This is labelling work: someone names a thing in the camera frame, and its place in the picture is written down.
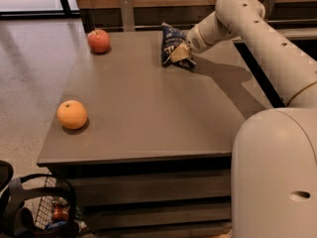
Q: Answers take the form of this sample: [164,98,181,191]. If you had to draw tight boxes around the left metal bracket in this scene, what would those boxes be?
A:
[119,0,136,32]

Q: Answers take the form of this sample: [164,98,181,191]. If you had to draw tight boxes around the red apple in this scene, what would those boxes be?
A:
[87,29,110,54]

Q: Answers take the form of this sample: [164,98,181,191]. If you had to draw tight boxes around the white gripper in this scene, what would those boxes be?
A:
[170,25,210,62]

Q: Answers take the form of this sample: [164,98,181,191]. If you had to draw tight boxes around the orange fruit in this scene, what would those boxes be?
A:
[56,100,88,129]

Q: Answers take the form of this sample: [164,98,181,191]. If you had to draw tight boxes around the black wire basket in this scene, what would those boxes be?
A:
[0,174,79,238]

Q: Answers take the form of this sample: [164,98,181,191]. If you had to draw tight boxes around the blue chip bag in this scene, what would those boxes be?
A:
[160,23,195,69]

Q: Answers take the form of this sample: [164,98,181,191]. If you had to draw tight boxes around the metal bracket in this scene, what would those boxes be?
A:
[119,0,136,32]
[263,0,276,20]

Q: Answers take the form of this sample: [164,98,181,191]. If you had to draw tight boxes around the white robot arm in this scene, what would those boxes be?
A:
[185,0,317,238]

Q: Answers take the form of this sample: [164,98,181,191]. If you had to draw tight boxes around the black chair part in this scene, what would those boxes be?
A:
[0,161,14,191]

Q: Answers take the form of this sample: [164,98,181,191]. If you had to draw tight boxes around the grey drawer cabinet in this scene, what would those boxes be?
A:
[38,32,269,238]

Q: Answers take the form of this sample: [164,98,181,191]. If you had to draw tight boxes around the right metal bracket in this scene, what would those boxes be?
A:
[263,0,276,20]

